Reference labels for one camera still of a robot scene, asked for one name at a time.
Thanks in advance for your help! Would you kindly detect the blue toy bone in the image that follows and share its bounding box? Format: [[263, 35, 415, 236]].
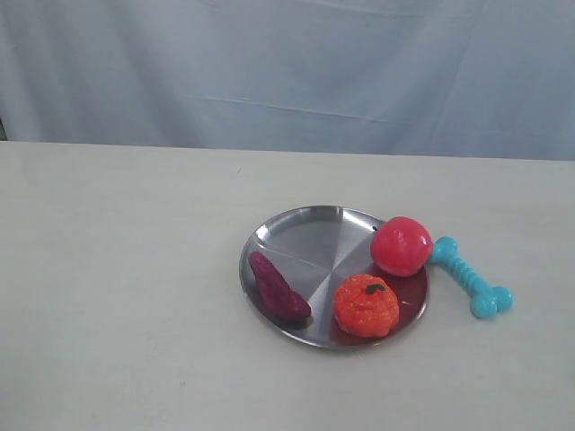
[[427, 236, 515, 320]]

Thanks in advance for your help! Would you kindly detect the round steel divided plate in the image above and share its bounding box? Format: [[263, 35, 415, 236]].
[[239, 205, 429, 351]]

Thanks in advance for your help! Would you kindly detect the purple toy sweet potato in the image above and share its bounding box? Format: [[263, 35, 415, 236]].
[[248, 251, 312, 322]]

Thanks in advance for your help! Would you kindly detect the red toy apple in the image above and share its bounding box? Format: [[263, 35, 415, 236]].
[[370, 216, 433, 277]]

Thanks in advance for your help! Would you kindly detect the orange toy pumpkin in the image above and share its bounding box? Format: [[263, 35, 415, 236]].
[[333, 273, 400, 338]]

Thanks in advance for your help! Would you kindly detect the white backdrop cloth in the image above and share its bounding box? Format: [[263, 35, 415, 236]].
[[1, 1, 574, 160]]

